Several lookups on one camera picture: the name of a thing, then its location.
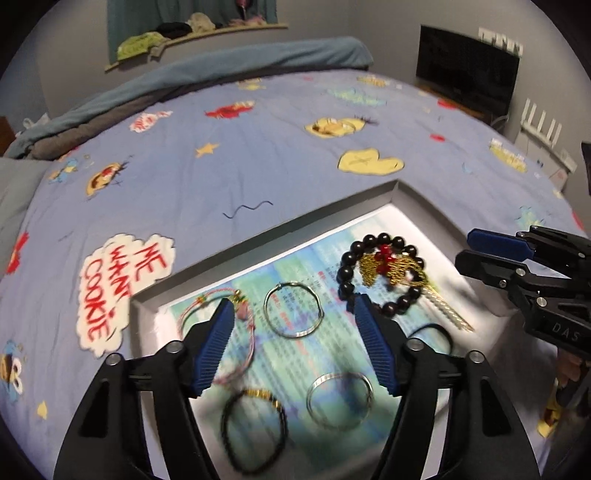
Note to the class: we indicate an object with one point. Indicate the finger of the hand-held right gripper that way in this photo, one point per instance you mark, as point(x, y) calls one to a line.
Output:
point(496, 242)
point(489, 267)

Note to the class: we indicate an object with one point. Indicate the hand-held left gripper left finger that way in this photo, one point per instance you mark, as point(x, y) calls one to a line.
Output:
point(214, 341)

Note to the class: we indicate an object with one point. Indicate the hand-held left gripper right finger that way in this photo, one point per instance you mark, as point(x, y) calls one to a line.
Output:
point(376, 346)

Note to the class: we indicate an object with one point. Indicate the grey cardboard tray box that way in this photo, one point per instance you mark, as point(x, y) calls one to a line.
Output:
point(152, 323)

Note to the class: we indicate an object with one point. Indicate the person's right hand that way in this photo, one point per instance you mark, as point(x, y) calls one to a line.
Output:
point(567, 374)

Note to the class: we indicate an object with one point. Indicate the white router with antennas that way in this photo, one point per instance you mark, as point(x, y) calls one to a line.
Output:
point(540, 134)

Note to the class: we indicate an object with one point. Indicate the black flat screen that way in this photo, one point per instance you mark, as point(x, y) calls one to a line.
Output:
point(461, 69)

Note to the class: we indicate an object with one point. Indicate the grey blue pillow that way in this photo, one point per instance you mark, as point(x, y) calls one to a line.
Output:
point(16, 198)

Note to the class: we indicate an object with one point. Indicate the teal folded blanket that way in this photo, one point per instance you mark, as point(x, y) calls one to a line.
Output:
point(207, 69)

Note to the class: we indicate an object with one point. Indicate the brown wooden headboard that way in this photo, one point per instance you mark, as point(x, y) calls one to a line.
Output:
point(5, 134)

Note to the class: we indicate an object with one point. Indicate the wooden window shelf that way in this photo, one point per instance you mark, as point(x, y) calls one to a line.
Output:
point(198, 38)

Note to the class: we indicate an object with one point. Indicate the green cloth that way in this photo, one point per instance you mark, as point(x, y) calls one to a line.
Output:
point(138, 46)

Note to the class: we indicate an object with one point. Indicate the black cloth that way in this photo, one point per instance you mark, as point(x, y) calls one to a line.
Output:
point(173, 30)

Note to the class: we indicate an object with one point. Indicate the beige cloth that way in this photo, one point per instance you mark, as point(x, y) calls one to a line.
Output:
point(201, 22)

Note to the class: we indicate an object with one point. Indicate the pink soft item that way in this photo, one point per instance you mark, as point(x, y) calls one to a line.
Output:
point(249, 20)

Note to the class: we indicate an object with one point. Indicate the teal curtain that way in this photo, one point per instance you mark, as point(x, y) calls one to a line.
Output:
point(134, 18)

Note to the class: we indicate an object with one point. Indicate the white wall hook rack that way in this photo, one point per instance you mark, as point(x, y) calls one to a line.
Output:
point(501, 41)

